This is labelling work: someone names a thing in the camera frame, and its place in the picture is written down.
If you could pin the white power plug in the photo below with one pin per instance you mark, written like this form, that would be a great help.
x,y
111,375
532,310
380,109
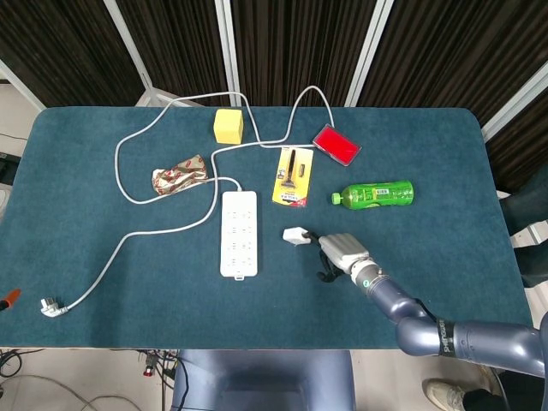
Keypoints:
x,y
50,309

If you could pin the dark teal chair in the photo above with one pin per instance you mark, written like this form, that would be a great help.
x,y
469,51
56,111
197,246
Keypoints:
x,y
526,205

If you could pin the white cube charger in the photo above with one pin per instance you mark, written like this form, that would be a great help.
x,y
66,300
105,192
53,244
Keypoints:
x,y
293,235

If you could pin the green drink bottle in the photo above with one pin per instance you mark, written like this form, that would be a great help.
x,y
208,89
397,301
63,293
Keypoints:
x,y
377,194

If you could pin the teal table mat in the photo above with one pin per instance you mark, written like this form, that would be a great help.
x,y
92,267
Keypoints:
x,y
171,299

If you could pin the blue-grey robot torso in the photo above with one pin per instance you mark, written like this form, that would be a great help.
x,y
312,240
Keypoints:
x,y
257,381

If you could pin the black box device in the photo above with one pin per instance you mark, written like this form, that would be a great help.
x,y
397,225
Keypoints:
x,y
6,169

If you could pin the red button connector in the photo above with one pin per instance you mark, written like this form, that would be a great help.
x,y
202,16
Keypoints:
x,y
148,370

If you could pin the gold red foil wrapper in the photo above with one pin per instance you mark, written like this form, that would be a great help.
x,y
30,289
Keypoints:
x,y
180,175

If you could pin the razor in yellow blister pack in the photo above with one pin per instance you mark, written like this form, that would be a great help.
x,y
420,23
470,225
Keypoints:
x,y
291,180

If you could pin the yellow sponge cube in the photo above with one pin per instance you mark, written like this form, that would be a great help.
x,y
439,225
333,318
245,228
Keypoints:
x,y
229,128

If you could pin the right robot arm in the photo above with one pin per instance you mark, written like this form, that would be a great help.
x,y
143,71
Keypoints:
x,y
471,338

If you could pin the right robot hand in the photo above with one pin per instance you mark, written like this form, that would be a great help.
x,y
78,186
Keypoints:
x,y
342,250

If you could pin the white shoe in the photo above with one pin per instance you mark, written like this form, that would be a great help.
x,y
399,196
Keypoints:
x,y
441,391

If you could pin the white partition post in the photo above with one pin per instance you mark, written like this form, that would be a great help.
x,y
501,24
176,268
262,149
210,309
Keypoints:
x,y
371,43
129,45
227,43
514,106
21,87

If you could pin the white power strip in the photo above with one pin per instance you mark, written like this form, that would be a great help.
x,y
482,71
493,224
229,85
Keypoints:
x,y
239,235

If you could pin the red ink pad case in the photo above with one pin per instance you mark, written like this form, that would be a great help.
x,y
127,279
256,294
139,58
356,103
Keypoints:
x,y
336,143

